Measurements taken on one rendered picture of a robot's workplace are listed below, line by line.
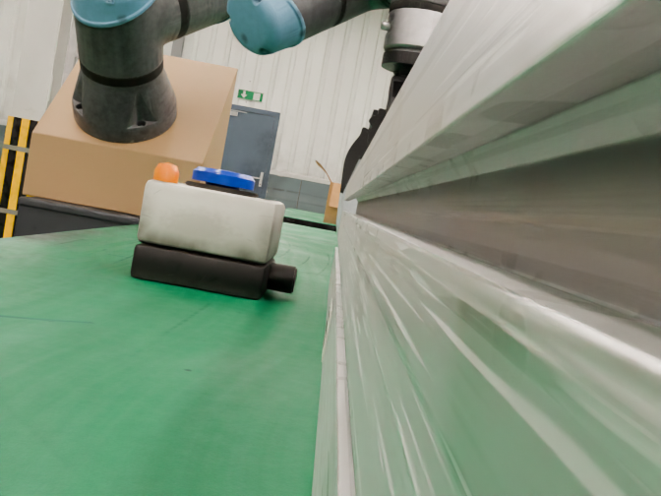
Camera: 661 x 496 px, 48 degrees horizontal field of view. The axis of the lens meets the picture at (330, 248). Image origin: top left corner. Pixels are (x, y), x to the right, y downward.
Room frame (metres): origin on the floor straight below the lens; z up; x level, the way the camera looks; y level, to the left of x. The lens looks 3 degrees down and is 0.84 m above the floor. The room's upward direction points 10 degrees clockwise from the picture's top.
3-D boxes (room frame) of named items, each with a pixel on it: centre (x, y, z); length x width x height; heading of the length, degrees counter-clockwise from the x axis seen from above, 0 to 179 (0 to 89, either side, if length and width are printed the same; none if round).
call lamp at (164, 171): (0.45, 0.11, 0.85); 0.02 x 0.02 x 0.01
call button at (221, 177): (0.48, 0.08, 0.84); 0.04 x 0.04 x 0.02
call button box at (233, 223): (0.48, 0.07, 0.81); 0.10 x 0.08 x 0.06; 90
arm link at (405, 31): (0.81, -0.05, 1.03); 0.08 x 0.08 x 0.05
